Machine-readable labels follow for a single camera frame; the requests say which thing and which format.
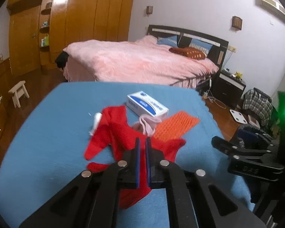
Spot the pink cloth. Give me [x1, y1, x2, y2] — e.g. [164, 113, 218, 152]
[132, 114, 162, 137]

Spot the white and blue box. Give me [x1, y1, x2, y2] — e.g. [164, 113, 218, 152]
[127, 91, 169, 117]

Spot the air conditioner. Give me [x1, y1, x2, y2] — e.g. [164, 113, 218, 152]
[259, 0, 285, 21]

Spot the blue pillow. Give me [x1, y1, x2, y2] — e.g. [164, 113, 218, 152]
[189, 39, 213, 54]
[157, 36, 178, 45]

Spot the white cable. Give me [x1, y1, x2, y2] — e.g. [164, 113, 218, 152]
[205, 93, 226, 108]

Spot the small wooden stool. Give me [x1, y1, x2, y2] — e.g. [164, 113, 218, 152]
[8, 81, 30, 108]

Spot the red cloth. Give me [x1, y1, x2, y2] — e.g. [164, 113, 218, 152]
[84, 105, 186, 209]

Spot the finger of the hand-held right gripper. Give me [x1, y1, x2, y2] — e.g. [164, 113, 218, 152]
[236, 125, 276, 148]
[211, 136, 279, 159]

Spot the white bathroom scale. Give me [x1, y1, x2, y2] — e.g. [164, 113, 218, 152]
[229, 109, 249, 124]

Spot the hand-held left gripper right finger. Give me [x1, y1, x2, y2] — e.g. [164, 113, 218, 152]
[145, 136, 266, 228]

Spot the pink blanket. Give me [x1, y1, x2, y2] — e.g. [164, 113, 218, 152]
[63, 35, 219, 87]

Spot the orange foam net sleeve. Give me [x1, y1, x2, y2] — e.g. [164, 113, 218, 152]
[153, 110, 200, 141]

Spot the large wall lamp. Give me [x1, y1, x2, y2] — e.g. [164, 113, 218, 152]
[232, 16, 243, 30]

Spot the plaid cloth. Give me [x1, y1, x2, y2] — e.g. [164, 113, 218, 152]
[242, 89, 273, 126]

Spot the wooden side desk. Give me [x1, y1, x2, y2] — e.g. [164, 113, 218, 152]
[0, 59, 12, 143]

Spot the dark wooden bed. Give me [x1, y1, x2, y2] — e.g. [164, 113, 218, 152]
[62, 24, 229, 93]

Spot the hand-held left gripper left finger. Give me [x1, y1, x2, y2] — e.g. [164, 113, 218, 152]
[19, 137, 141, 228]

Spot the blue table cloth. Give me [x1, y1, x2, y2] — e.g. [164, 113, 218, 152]
[0, 82, 256, 228]

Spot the dark bag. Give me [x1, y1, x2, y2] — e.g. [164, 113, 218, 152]
[253, 88, 272, 102]

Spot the dark nightstand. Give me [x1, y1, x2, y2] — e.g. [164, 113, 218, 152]
[215, 71, 247, 107]

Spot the brown dotted pillow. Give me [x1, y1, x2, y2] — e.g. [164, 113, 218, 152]
[169, 47, 207, 60]

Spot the wooden wardrobe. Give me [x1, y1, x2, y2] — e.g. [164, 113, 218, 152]
[7, 0, 136, 76]

